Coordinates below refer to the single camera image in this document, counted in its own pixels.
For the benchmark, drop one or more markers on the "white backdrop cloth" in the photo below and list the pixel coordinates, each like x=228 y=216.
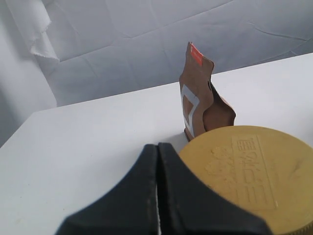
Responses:
x=59 y=52

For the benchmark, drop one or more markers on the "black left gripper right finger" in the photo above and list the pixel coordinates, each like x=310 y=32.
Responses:
x=188 y=207

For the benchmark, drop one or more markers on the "clear jar with gold lid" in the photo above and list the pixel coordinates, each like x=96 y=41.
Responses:
x=264 y=171

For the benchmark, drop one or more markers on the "brown pouch with orange label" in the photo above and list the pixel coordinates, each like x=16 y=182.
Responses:
x=203 y=108

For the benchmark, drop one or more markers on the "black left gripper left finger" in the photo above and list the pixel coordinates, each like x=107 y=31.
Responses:
x=130 y=208

